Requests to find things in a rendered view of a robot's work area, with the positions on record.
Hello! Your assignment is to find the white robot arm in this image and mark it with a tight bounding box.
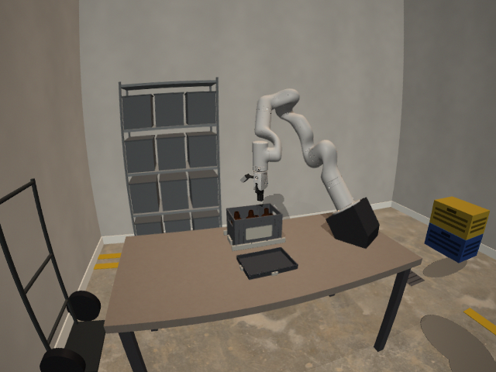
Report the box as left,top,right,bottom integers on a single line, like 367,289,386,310
253,89,360,215

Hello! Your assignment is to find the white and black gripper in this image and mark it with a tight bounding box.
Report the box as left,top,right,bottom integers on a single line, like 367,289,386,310
253,170,268,202

